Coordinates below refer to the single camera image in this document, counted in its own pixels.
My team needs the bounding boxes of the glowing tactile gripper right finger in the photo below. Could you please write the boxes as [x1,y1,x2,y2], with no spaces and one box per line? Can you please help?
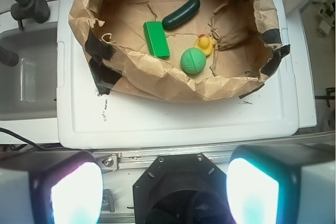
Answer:
[226,144,335,223]

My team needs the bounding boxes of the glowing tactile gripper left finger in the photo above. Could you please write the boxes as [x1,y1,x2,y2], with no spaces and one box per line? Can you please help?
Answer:
[1,151,103,223]

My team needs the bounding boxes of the dark green plastic pickle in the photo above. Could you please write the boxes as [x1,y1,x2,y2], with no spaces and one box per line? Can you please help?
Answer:
[162,0,201,30]

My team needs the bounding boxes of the white plastic cutting board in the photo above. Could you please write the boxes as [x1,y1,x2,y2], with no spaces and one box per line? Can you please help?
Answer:
[57,0,299,149]

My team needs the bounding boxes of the green dimpled foam ball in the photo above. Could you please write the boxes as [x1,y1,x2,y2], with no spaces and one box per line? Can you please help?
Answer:
[180,48,206,74]

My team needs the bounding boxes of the yellow rubber duck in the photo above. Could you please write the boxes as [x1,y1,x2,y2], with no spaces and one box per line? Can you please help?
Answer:
[194,34,215,57]

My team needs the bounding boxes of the dark grey toy faucet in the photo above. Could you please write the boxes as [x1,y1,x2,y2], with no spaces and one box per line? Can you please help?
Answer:
[10,0,50,31]

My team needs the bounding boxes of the green rectangular block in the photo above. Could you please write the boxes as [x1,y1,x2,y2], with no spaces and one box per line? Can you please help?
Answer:
[143,22,170,58]

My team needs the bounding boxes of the black cable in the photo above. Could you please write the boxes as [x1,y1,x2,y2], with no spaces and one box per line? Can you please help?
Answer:
[0,127,61,151]

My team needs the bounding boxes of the aluminium extrusion rail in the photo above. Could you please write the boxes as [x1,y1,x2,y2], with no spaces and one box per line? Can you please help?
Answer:
[91,131,336,174]

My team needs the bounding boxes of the black octagonal mount plate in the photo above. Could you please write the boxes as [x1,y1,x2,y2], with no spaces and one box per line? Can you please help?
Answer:
[133,153,235,223]

